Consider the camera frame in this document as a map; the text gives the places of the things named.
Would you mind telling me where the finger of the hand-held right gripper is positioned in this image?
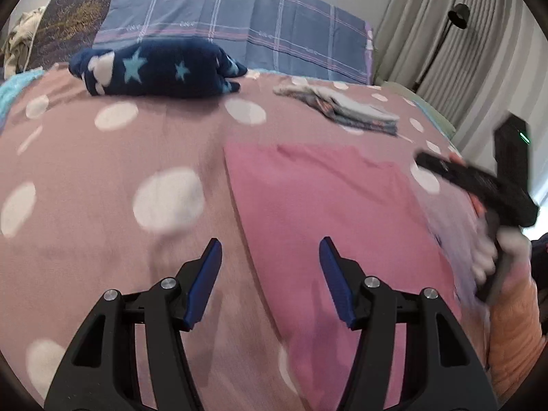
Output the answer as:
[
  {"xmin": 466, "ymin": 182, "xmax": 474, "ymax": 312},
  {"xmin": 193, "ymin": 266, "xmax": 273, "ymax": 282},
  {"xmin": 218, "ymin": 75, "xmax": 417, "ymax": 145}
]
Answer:
[{"xmin": 414, "ymin": 151, "xmax": 474, "ymax": 191}]

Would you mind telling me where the black floor lamp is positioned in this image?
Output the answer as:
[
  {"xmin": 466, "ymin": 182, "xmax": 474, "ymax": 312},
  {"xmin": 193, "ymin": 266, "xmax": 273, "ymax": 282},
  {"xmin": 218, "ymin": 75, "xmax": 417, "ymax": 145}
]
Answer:
[{"xmin": 413, "ymin": 3, "xmax": 472, "ymax": 94}]

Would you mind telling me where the mauve polka dot bedsheet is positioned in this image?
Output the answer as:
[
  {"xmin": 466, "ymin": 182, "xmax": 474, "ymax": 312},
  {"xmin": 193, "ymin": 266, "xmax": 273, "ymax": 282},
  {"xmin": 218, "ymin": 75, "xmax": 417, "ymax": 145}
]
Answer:
[{"xmin": 0, "ymin": 62, "xmax": 493, "ymax": 411}]

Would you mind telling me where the pink garment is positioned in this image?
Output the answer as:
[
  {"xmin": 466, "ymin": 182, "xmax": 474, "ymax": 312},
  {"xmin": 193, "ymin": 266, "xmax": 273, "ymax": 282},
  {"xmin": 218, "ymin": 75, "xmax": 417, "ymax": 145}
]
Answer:
[{"xmin": 223, "ymin": 142, "xmax": 491, "ymax": 411}]

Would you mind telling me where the person's right hand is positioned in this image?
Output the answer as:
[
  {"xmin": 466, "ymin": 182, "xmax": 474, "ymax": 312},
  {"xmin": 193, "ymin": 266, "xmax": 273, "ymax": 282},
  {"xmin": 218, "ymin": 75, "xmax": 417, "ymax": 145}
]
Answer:
[{"xmin": 468, "ymin": 192, "xmax": 532, "ymax": 284}]

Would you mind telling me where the blue plaid pillow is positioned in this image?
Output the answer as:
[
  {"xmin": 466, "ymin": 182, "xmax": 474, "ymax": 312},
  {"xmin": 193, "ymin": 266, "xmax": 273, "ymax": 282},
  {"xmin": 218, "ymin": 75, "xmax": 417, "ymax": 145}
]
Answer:
[{"xmin": 92, "ymin": 0, "xmax": 376, "ymax": 85}]

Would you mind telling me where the pale green sheet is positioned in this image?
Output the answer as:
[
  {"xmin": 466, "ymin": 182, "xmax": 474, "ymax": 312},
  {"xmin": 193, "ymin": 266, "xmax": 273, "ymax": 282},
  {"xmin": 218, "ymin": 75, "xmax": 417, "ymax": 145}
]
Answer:
[{"xmin": 379, "ymin": 80, "xmax": 457, "ymax": 138}]

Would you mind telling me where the grey striped curtain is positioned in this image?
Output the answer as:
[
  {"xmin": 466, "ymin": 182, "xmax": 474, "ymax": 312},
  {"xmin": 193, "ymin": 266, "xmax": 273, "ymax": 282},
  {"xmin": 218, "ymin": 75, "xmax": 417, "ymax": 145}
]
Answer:
[{"xmin": 374, "ymin": 0, "xmax": 548, "ymax": 207}]

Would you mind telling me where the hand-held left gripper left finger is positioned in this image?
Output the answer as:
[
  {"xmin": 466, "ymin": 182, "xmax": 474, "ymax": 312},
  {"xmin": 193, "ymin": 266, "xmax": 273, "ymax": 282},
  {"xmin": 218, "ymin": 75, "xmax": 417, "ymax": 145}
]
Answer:
[{"xmin": 45, "ymin": 238, "xmax": 223, "ymax": 411}]

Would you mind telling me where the teal blanket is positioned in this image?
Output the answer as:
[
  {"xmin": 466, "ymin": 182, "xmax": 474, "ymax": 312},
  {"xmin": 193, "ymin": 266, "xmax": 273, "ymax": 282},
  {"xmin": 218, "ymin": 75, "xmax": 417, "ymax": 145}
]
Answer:
[{"xmin": 0, "ymin": 71, "xmax": 44, "ymax": 121}]

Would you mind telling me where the dark tree print pillow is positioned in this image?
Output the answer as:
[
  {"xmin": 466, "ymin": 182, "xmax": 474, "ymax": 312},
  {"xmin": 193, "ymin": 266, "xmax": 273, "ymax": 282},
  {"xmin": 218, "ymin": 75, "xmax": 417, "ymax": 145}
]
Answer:
[{"xmin": 26, "ymin": 0, "xmax": 125, "ymax": 71}]

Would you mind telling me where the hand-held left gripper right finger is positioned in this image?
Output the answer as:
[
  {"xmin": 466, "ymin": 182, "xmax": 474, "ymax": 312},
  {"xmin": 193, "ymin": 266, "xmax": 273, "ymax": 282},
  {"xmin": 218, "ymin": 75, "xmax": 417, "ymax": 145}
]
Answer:
[{"xmin": 319, "ymin": 237, "xmax": 499, "ymax": 411}]

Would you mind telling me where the beige crumpled cloth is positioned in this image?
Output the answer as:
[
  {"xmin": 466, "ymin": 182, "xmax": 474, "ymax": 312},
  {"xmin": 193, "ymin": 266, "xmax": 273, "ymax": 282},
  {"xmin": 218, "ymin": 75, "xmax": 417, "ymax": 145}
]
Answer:
[{"xmin": 2, "ymin": 6, "xmax": 46, "ymax": 80}]

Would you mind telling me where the folded grey floral cloth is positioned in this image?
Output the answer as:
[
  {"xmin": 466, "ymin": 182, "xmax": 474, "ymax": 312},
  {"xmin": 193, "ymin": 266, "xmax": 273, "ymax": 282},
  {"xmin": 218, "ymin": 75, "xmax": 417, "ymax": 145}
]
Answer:
[{"xmin": 273, "ymin": 83, "xmax": 401, "ymax": 137}]

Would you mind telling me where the person's right forearm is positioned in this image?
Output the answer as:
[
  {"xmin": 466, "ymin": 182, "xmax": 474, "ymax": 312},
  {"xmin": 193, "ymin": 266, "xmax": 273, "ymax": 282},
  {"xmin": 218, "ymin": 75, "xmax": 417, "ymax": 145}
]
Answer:
[{"xmin": 487, "ymin": 248, "xmax": 548, "ymax": 404}]

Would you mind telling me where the navy star print fleece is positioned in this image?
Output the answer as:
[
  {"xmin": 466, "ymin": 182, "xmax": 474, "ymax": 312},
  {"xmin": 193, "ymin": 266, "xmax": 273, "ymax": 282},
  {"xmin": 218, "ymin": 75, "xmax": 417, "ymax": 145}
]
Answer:
[{"xmin": 69, "ymin": 38, "xmax": 249, "ymax": 99}]

